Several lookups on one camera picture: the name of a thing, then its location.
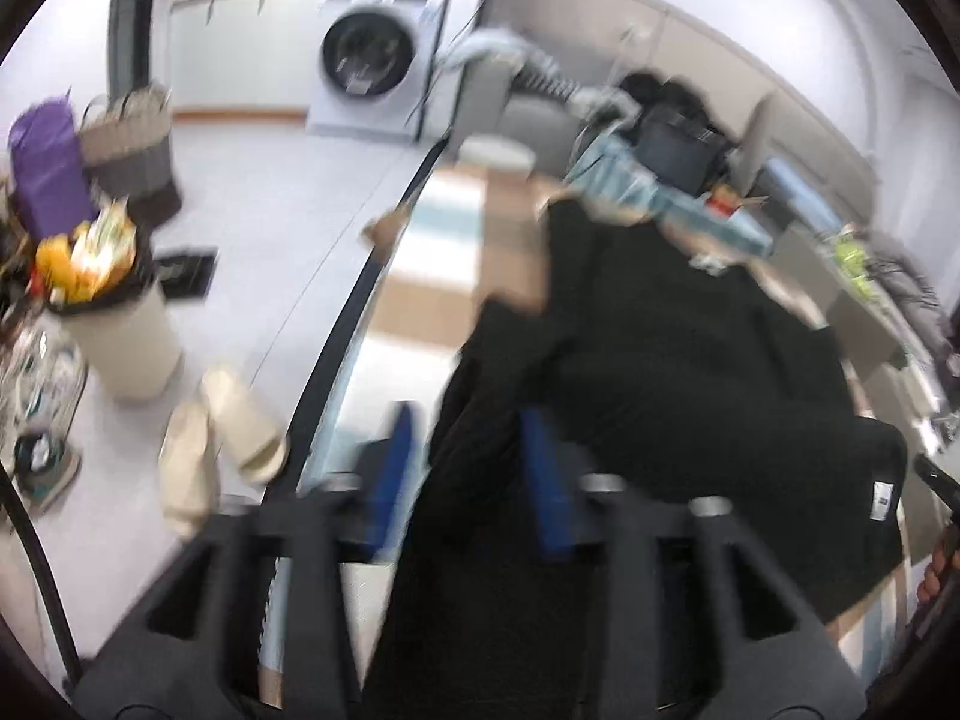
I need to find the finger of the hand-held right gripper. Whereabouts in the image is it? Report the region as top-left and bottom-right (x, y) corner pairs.
(911, 454), (960, 515)

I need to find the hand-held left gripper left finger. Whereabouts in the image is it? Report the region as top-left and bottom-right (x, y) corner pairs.
(71, 401), (417, 720)

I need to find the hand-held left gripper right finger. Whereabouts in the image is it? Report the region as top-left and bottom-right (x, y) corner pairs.
(521, 405), (867, 720)

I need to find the black garment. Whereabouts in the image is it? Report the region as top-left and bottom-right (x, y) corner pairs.
(364, 195), (910, 720)

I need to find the black clothes pile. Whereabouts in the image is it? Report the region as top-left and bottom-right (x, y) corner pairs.
(621, 70), (722, 137)

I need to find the person's right hand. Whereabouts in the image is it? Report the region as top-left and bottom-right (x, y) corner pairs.
(916, 540), (960, 608)

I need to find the beige slipper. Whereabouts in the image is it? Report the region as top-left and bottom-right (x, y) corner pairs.
(201, 366), (291, 486)
(157, 401), (224, 539)

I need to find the grey crumpled clothing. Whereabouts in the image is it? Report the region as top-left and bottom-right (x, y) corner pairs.
(862, 231), (950, 355)

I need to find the checkered tablecloth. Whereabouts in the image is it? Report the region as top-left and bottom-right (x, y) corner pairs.
(259, 161), (938, 720)

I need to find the green packet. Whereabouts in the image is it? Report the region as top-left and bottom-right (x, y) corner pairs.
(834, 223), (877, 280)

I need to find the beige trash bin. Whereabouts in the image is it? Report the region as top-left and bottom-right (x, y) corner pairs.
(45, 202), (186, 402)

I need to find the light blue cloth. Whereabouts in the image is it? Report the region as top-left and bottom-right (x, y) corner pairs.
(566, 131), (775, 257)

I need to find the red snack box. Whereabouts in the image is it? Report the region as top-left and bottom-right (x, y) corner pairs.
(703, 181), (771, 220)

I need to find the black case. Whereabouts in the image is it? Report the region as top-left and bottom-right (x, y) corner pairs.
(632, 103), (734, 194)

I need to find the grey sofa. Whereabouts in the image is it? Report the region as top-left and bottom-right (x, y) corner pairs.
(450, 52), (623, 173)

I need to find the woven basket bag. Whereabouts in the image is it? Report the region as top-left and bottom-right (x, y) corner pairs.
(77, 85), (186, 220)

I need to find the white washing machine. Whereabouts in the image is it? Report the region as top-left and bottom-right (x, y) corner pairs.
(306, 0), (452, 143)

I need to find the grey striped clothing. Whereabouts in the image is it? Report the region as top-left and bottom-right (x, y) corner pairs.
(437, 28), (640, 115)

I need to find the white base cabinet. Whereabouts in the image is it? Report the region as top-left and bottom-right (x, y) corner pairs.
(167, 0), (332, 119)

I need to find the purple bag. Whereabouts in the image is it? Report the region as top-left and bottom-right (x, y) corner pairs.
(7, 96), (100, 232)

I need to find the dark glass door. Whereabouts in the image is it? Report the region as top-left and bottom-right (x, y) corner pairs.
(109, 0), (164, 100)

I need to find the black cable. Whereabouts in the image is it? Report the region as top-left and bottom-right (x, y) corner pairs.
(0, 461), (85, 687)

